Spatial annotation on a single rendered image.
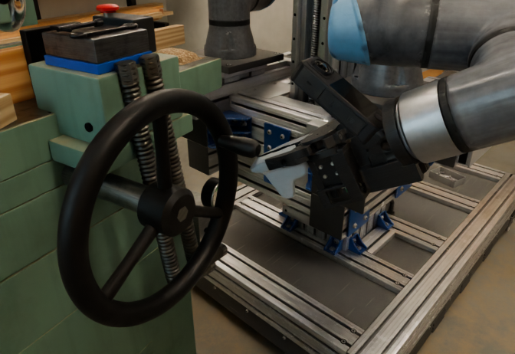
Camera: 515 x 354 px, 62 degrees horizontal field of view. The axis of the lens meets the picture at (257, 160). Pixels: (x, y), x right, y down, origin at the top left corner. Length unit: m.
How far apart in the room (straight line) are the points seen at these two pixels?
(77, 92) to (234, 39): 0.71
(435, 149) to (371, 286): 0.95
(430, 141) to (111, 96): 0.36
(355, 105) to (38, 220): 0.44
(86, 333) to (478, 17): 0.70
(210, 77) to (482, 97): 0.55
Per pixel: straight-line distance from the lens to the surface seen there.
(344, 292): 1.31
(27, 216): 0.64
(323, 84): 0.46
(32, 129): 0.61
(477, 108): 0.41
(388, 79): 0.92
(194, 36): 4.58
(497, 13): 0.49
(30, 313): 0.71
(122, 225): 0.75
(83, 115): 0.57
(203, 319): 1.51
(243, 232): 1.51
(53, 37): 0.59
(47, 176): 0.63
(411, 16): 0.48
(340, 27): 0.49
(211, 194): 0.82
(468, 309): 1.69
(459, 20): 0.48
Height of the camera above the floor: 1.09
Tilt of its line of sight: 26 degrees down
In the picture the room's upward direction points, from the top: straight up
